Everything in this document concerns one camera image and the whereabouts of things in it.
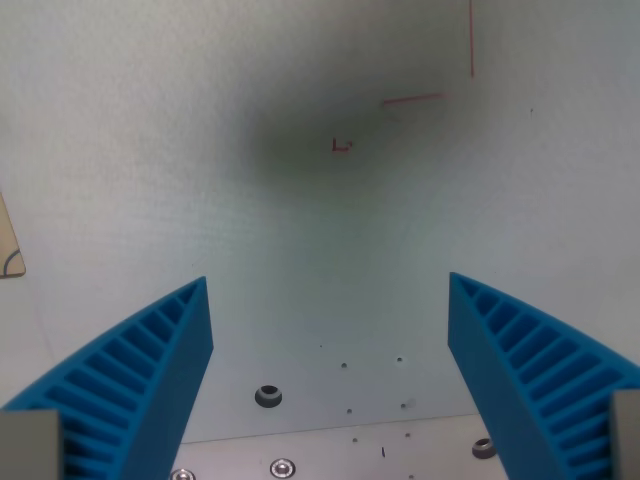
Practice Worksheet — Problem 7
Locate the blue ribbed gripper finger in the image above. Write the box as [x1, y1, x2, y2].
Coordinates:
[447, 271, 640, 480]
[0, 275, 215, 480]

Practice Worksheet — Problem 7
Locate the grey round bushing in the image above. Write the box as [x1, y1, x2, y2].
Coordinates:
[471, 437, 498, 460]
[254, 384, 284, 409]

